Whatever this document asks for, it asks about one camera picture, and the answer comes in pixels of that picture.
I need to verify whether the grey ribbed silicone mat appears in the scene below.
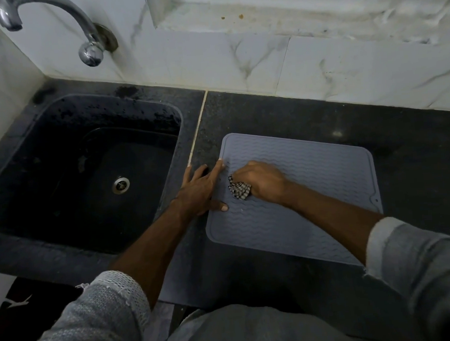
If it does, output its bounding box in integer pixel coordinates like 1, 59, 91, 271
200, 125, 387, 275

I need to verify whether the grey shirt right sleeve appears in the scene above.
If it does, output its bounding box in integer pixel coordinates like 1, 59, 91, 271
361, 213, 450, 341

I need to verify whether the stained marble window sill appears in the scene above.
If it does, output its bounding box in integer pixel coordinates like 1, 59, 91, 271
156, 0, 450, 60

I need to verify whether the person's left forearm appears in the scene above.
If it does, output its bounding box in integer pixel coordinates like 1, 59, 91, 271
105, 199, 206, 312

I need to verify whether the black white checked cloth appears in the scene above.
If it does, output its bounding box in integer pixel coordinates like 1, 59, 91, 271
227, 173, 254, 203

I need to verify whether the black kitchen sink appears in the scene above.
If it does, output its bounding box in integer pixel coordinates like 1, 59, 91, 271
0, 88, 190, 261

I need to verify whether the white mesh left sleeve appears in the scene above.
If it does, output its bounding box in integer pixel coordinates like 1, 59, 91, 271
6, 268, 153, 341

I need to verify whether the round metal sink drain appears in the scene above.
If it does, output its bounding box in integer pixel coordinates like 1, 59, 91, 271
110, 176, 132, 195

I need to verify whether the grey shirt body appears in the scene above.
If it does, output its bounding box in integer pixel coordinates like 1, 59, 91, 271
158, 297, 366, 341

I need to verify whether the person's right hand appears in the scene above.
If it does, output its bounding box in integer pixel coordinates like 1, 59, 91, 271
230, 159, 294, 210

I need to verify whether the white metal window grille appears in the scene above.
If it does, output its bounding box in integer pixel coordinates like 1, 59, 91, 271
381, 0, 450, 48

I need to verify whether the person's left hand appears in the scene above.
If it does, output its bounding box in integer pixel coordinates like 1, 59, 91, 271
171, 159, 230, 217

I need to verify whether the person's right forearm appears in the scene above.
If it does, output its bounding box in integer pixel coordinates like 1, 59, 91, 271
282, 177, 388, 270

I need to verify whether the chrome wall faucet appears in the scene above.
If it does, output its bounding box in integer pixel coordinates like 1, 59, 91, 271
0, 0, 120, 72

